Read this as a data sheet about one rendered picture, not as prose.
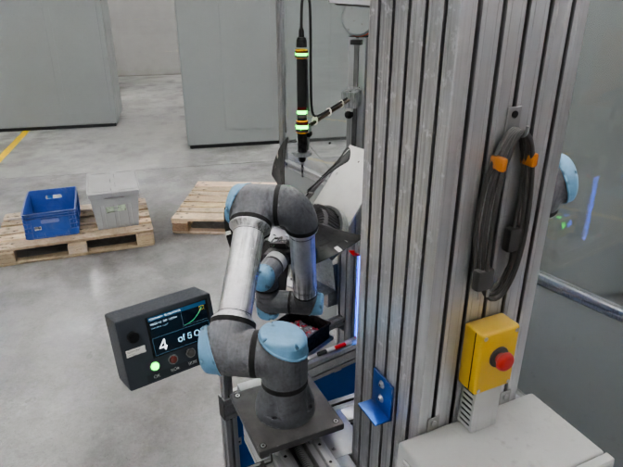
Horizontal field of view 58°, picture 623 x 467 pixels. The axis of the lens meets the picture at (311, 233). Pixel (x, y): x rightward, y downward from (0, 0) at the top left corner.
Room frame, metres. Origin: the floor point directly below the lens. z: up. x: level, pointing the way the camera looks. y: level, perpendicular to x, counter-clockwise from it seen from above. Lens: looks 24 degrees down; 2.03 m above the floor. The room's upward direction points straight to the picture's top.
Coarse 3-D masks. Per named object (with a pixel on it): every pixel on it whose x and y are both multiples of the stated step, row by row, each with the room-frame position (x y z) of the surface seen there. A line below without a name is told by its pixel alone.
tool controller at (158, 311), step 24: (192, 288) 1.39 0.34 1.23; (120, 312) 1.25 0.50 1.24; (144, 312) 1.23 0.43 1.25; (168, 312) 1.25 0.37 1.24; (192, 312) 1.28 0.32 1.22; (120, 336) 1.17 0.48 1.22; (144, 336) 1.20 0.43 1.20; (192, 336) 1.26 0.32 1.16; (120, 360) 1.19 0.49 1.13; (144, 360) 1.18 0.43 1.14; (192, 360) 1.24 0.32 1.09; (144, 384) 1.16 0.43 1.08
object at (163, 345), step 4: (160, 336) 1.22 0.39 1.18; (164, 336) 1.23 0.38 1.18; (168, 336) 1.23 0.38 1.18; (152, 340) 1.21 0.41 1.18; (156, 340) 1.21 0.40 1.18; (160, 340) 1.22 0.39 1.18; (164, 340) 1.22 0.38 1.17; (168, 340) 1.23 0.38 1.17; (156, 344) 1.21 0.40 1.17; (160, 344) 1.21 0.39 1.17; (164, 344) 1.22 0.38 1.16; (168, 344) 1.22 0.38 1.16; (156, 348) 1.20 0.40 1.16; (160, 348) 1.21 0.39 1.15; (164, 348) 1.22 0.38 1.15; (168, 348) 1.22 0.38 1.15; (172, 348) 1.23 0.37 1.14; (156, 352) 1.20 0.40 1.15; (160, 352) 1.21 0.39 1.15; (164, 352) 1.21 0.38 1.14; (156, 356) 1.20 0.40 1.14
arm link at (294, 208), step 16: (288, 192) 1.44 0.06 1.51; (288, 208) 1.41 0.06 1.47; (304, 208) 1.43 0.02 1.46; (288, 224) 1.42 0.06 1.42; (304, 224) 1.42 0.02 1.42; (304, 240) 1.45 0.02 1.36; (304, 256) 1.46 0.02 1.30; (304, 272) 1.48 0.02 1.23; (304, 288) 1.50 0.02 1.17; (288, 304) 1.53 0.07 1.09; (304, 304) 1.52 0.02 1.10; (320, 304) 1.53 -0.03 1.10
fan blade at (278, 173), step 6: (282, 144) 2.32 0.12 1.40; (282, 150) 2.29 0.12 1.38; (276, 156) 2.35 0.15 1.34; (282, 156) 2.26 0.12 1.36; (276, 162) 2.33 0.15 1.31; (282, 162) 2.24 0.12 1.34; (276, 168) 2.32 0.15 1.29; (282, 168) 2.22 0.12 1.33; (276, 174) 2.31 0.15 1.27; (282, 174) 2.19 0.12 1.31; (276, 180) 2.31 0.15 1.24; (282, 180) 2.17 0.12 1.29
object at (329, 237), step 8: (320, 224) 1.95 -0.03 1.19; (320, 232) 1.88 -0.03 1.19; (328, 232) 1.88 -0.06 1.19; (336, 232) 1.88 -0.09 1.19; (344, 232) 1.88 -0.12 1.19; (320, 240) 1.82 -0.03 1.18; (328, 240) 1.82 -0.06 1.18; (336, 240) 1.82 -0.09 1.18; (352, 240) 1.81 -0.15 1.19; (320, 248) 1.78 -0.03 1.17; (328, 248) 1.78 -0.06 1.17; (344, 248) 1.77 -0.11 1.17; (320, 256) 1.75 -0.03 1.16; (328, 256) 1.74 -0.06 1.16
